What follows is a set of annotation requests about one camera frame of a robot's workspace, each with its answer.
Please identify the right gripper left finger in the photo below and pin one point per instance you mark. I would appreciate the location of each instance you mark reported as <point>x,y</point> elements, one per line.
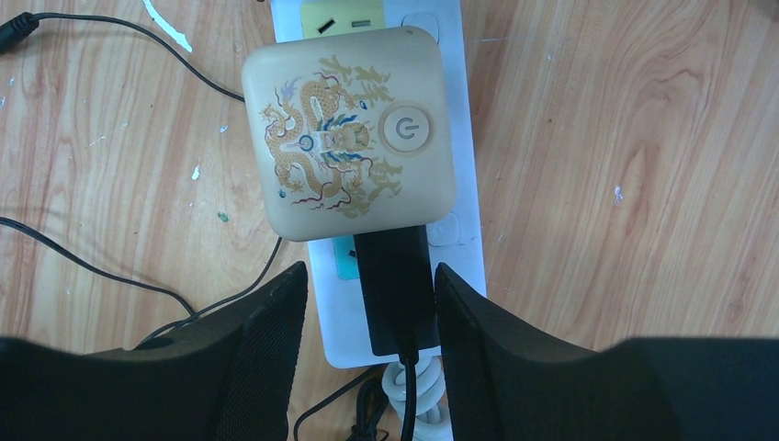
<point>226,376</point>

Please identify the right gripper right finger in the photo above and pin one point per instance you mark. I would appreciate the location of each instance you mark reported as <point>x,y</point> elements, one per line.
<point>508,380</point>

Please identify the white power strip blue USB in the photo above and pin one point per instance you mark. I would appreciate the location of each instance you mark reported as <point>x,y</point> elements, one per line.
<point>454,240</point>

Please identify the wooden cube adapter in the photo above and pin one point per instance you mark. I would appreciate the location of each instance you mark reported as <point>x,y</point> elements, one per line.
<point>351,133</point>

